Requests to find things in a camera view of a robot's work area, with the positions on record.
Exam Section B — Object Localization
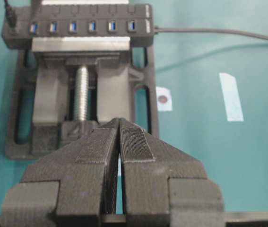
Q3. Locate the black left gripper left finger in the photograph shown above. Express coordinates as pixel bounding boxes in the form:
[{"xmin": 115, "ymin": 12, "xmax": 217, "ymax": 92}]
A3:
[{"xmin": 0, "ymin": 118, "xmax": 119, "ymax": 227}]

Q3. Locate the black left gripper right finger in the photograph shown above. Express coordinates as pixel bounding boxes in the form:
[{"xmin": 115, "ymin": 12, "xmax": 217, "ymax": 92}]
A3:
[{"xmin": 119, "ymin": 119, "xmax": 225, "ymax": 227}]

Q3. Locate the black multi-port USB hub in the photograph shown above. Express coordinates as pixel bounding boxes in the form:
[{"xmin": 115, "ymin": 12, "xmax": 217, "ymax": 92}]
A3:
[{"xmin": 1, "ymin": 1, "xmax": 155, "ymax": 49}]

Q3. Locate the white sticker with dark dot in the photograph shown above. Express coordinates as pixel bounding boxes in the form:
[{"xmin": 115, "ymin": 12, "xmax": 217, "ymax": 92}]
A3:
[{"xmin": 156, "ymin": 87, "xmax": 173, "ymax": 112}]

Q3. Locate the black bench vise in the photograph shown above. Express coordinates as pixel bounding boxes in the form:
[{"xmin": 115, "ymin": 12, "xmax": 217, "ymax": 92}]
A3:
[{"xmin": 4, "ymin": 0, "xmax": 159, "ymax": 160}]

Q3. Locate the light blue tape strip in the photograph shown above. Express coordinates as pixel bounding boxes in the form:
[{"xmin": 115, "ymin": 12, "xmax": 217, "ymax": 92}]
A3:
[{"xmin": 219, "ymin": 72, "xmax": 244, "ymax": 122}]

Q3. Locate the thick black hub cable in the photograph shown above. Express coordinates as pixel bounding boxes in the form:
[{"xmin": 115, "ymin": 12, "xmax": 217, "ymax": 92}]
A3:
[{"xmin": 154, "ymin": 25, "xmax": 268, "ymax": 44}]

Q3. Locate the thin black power cable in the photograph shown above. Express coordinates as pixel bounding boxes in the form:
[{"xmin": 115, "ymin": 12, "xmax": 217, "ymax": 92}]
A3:
[{"xmin": 3, "ymin": 0, "xmax": 17, "ymax": 27}]

